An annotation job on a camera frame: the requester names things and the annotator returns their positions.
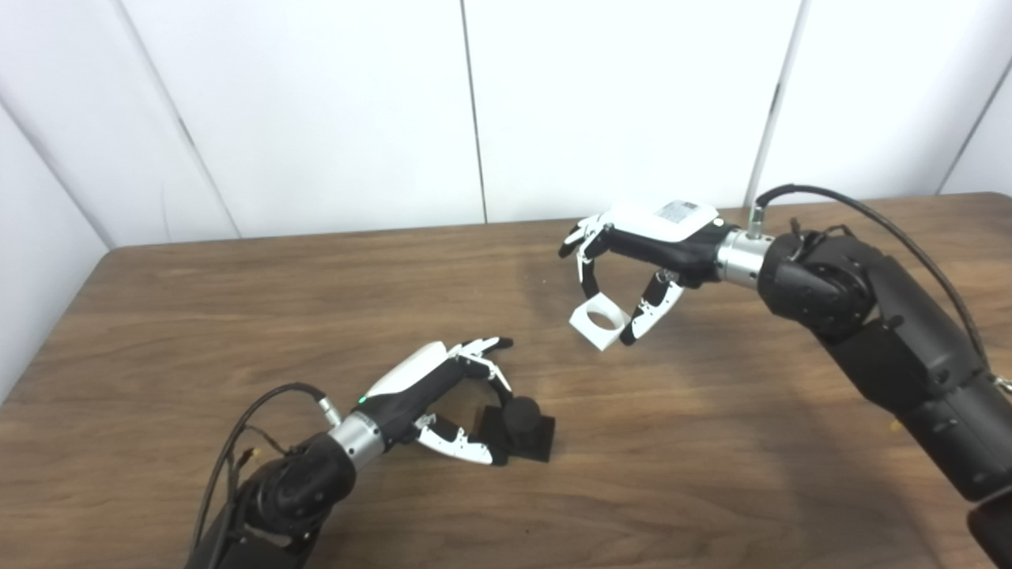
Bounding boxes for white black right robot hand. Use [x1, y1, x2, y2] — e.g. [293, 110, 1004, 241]
[558, 202, 736, 347]

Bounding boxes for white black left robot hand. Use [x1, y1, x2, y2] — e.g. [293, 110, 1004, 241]
[356, 337, 515, 467]

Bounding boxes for black peg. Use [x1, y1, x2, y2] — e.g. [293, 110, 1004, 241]
[478, 396, 556, 463]

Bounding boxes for white square piece with hole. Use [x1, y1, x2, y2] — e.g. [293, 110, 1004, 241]
[569, 292, 633, 352]

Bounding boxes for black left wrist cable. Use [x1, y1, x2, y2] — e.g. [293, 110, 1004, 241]
[190, 382, 343, 554]

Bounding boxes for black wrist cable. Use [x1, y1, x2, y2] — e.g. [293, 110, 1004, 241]
[190, 382, 343, 554]
[746, 184, 1012, 394]

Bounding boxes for thin right arm wires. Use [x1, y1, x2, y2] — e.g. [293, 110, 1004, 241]
[785, 220, 856, 247]

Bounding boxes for thin arm wires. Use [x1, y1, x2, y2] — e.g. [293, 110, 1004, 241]
[785, 220, 856, 247]
[232, 425, 291, 477]

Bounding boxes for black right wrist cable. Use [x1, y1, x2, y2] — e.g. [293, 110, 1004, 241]
[746, 184, 1012, 394]

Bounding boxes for thin left arm wires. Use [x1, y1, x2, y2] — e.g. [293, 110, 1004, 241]
[232, 425, 291, 477]

